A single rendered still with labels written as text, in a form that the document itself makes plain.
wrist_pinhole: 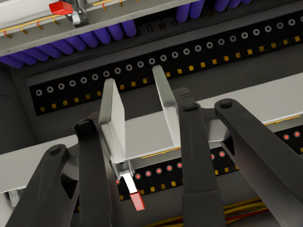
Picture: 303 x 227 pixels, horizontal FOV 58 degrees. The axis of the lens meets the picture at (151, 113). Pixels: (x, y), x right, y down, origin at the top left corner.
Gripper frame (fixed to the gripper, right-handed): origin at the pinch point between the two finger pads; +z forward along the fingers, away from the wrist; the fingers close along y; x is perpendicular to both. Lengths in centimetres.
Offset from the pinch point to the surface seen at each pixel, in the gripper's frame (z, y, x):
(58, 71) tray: 29.6, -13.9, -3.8
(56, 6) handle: 8.8, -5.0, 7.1
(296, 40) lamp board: 27.0, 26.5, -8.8
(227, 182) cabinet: 24.0, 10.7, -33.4
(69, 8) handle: 10.9, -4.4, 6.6
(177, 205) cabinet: 23.4, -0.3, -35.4
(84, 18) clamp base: 16.8, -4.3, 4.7
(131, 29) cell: 23.9, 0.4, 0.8
